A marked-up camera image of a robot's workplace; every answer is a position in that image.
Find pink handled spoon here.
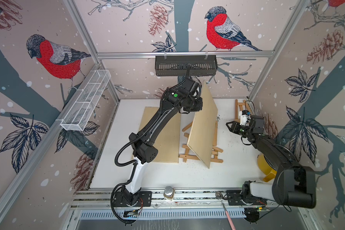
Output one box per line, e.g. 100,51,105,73
215,191,236,230

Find wooden easel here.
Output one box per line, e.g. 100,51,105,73
179,132,224,163
234,99,252,122
182,121,218,146

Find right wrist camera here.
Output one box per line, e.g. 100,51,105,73
239,110,251,126

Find white wire mesh basket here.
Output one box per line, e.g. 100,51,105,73
60,70,111,131

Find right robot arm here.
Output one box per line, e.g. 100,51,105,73
226,115,316,209

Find black hanging basket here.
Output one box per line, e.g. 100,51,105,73
155,55,218,77

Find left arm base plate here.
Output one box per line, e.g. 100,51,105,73
112,191,152,207

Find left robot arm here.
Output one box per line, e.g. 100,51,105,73
115,77,203,205

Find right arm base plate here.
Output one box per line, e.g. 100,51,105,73
225,190,267,206

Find plywood board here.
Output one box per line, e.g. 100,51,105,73
132,107,181,164
187,82,218,168

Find green circuit board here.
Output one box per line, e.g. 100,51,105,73
123,210,140,218

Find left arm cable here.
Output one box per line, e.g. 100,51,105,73
110,64,192,225

